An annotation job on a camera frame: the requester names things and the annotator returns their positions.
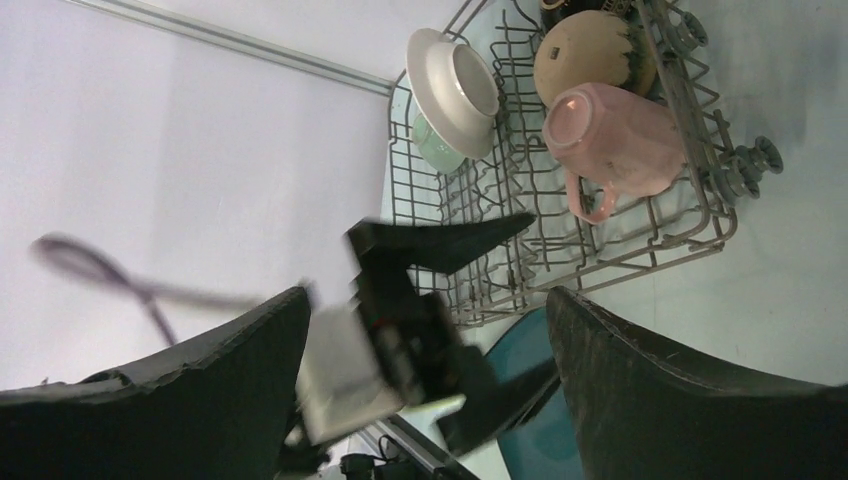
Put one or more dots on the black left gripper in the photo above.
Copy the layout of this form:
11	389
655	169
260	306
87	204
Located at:
417	346

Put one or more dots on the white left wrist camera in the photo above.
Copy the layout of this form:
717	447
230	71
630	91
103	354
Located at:
340	387

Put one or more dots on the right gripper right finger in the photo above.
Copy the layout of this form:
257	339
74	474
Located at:
644	406

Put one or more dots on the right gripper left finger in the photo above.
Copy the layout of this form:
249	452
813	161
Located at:
215	406

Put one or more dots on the tan ceramic mug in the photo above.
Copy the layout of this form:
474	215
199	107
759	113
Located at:
596	47

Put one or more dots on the teal square plate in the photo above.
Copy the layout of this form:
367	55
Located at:
542	443

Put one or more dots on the pink mug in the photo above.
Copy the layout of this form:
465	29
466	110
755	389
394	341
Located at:
611	142

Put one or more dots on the grey wire dish rack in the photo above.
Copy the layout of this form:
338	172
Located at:
692	219

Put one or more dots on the white ruffled plate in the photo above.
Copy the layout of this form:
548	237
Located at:
454	90

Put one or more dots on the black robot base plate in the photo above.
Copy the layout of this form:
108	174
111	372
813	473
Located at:
402	452

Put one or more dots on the yellow-green mug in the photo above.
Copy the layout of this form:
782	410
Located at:
438	408

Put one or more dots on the green ceramic bowl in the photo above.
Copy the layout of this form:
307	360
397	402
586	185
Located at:
433	149

